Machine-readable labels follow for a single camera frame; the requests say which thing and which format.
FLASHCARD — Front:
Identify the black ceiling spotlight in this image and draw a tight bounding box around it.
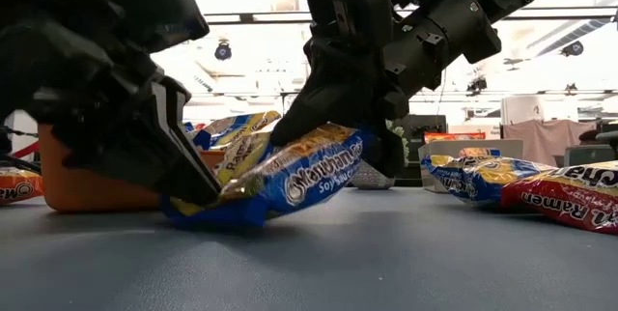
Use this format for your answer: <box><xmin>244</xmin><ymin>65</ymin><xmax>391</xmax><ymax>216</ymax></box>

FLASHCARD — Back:
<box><xmin>213</xmin><ymin>40</ymin><xmax>234</xmax><ymax>63</ymax></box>
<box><xmin>561</xmin><ymin>40</ymin><xmax>585</xmax><ymax>58</ymax></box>
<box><xmin>465</xmin><ymin>75</ymin><xmax>489</xmax><ymax>94</ymax></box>

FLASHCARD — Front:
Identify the black monitor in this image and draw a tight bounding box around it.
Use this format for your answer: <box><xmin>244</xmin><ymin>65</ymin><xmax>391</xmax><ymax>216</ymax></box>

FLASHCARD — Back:
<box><xmin>407</xmin><ymin>114</ymin><xmax>448</xmax><ymax>151</ymax></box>

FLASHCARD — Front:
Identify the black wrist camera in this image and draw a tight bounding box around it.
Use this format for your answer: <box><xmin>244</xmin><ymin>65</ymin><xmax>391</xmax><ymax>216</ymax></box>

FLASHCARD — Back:
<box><xmin>94</xmin><ymin>0</ymin><xmax>211</xmax><ymax>55</ymax></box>
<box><xmin>303</xmin><ymin>0</ymin><xmax>395</xmax><ymax>50</ymax></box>

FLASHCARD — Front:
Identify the red strap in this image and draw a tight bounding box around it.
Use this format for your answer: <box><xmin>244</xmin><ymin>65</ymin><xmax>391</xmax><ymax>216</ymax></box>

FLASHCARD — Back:
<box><xmin>9</xmin><ymin>140</ymin><xmax>41</xmax><ymax>160</ymax></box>

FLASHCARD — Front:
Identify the white plastic bin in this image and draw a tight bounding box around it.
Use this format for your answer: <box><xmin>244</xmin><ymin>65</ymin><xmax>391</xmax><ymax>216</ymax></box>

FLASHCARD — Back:
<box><xmin>417</xmin><ymin>138</ymin><xmax>525</xmax><ymax>192</ymax></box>

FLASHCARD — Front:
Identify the orange plastic bin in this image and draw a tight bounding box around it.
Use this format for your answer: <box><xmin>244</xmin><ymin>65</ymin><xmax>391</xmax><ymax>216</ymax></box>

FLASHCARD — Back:
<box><xmin>37</xmin><ymin>124</ymin><xmax>227</xmax><ymax>213</ymax></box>

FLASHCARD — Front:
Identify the white cabinet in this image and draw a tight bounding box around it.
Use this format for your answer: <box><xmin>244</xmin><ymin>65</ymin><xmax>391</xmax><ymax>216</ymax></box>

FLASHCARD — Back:
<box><xmin>500</xmin><ymin>94</ymin><xmax>547</xmax><ymax>126</ymax></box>

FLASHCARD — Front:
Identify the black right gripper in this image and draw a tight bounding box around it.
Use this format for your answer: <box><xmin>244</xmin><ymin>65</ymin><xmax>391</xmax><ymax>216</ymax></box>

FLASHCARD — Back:
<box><xmin>268</xmin><ymin>35</ymin><xmax>411</xmax><ymax>180</ymax></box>

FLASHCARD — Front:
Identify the pink cloth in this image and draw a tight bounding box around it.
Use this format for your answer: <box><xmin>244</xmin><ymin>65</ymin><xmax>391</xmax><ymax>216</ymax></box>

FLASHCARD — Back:
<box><xmin>502</xmin><ymin>118</ymin><xmax>599</xmax><ymax>168</ymax></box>

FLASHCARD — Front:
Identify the orange chicken ramen pack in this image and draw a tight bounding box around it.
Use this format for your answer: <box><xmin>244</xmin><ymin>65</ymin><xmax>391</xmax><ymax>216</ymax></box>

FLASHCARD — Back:
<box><xmin>0</xmin><ymin>165</ymin><xmax>45</xmax><ymax>207</ymax></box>
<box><xmin>423</xmin><ymin>130</ymin><xmax>502</xmax><ymax>158</ymax></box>

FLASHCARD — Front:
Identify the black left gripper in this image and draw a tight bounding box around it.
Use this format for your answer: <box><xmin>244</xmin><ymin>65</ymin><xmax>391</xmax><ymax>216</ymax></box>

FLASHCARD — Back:
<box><xmin>0</xmin><ymin>14</ymin><xmax>223</xmax><ymax>209</ymax></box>

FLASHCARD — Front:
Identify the silver air duct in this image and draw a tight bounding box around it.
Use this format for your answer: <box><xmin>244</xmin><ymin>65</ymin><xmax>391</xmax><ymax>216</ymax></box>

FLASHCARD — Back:
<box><xmin>520</xmin><ymin>17</ymin><xmax>614</xmax><ymax>61</ymax></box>

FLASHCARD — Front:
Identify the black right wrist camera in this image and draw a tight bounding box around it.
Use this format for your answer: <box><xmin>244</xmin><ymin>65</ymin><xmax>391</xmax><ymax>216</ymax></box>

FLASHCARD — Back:
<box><xmin>303</xmin><ymin>0</ymin><xmax>395</xmax><ymax>50</ymax></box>

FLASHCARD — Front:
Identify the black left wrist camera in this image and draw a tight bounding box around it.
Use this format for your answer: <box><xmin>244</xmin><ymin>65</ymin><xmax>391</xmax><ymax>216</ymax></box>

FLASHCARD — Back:
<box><xmin>94</xmin><ymin>0</ymin><xmax>211</xmax><ymax>55</ymax></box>

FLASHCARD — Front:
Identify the overhead light bar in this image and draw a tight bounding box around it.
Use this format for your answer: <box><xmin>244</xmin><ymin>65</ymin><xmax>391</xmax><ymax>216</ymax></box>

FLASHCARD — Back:
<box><xmin>202</xmin><ymin>8</ymin><xmax>618</xmax><ymax>28</ymax></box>

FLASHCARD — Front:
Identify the blue soy sauce ramen pack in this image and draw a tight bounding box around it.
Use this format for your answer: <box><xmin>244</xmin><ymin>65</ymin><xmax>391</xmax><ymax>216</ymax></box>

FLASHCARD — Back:
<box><xmin>191</xmin><ymin>110</ymin><xmax>282</xmax><ymax>152</ymax></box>
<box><xmin>160</xmin><ymin>124</ymin><xmax>374</xmax><ymax>229</ymax></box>
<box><xmin>213</xmin><ymin>130</ymin><xmax>272</xmax><ymax>187</ymax></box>
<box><xmin>421</xmin><ymin>148</ymin><xmax>556</xmax><ymax>206</ymax></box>

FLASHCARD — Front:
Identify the red roast beef ramen pack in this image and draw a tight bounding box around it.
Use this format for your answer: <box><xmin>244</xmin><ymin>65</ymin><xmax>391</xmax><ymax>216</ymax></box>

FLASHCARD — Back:
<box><xmin>500</xmin><ymin>159</ymin><xmax>618</xmax><ymax>235</ymax></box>

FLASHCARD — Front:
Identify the potted green plant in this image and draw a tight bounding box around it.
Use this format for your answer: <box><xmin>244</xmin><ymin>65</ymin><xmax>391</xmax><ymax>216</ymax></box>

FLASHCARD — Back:
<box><xmin>350</xmin><ymin>120</ymin><xmax>410</xmax><ymax>191</ymax></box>

